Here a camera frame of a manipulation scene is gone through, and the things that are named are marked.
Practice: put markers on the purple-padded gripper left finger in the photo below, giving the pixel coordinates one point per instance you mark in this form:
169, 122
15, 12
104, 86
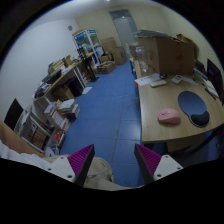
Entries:
73, 168

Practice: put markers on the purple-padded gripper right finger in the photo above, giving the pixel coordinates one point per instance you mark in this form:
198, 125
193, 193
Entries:
154, 166

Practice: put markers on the person's forearm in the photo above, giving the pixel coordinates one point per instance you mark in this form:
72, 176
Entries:
14, 142

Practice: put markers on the pink computer mouse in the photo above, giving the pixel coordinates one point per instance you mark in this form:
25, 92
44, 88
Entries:
169, 115

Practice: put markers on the dark blue mouse pad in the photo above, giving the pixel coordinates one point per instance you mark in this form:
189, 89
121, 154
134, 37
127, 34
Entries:
194, 107

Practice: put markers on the person's leg beige trousers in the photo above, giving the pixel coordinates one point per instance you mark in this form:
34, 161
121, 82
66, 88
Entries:
99, 176

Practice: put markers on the white low shelf with books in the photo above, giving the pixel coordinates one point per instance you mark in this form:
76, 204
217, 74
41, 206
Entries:
45, 137

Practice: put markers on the stack of books on floor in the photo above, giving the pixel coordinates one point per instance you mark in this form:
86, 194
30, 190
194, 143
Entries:
69, 109

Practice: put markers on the black chair back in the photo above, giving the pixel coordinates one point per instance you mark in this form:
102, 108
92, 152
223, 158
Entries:
13, 114

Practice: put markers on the white remote control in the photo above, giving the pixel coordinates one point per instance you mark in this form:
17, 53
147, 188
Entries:
158, 83

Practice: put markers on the white paper sheet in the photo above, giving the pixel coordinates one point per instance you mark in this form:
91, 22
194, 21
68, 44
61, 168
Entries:
147, 79

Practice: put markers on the cluttered left side desk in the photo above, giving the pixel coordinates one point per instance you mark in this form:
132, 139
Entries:
58, 77

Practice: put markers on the white calculator device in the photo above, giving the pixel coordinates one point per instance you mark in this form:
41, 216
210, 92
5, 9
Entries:
177, 79

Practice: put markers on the open cardboard box on floor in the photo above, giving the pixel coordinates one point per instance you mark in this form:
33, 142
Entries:
106, 67

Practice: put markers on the black stool stand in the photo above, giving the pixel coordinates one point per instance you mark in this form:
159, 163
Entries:
87, 63

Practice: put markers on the black monitor on right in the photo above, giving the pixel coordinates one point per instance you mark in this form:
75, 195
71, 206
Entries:
214, 76

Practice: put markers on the large cardboard box on desk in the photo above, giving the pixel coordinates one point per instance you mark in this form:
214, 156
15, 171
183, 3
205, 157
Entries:
167, 55

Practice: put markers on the cardboard boxes stack by door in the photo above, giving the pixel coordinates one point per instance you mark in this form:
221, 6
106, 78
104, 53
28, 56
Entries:
109, 45

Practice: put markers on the glass-door display cabinet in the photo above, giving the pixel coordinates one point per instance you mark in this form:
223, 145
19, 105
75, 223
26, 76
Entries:
88, 39

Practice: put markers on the grey door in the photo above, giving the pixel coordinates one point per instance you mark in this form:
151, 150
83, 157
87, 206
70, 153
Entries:
125, 26

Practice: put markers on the round wall clock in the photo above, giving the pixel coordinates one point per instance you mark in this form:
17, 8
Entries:
70, 28

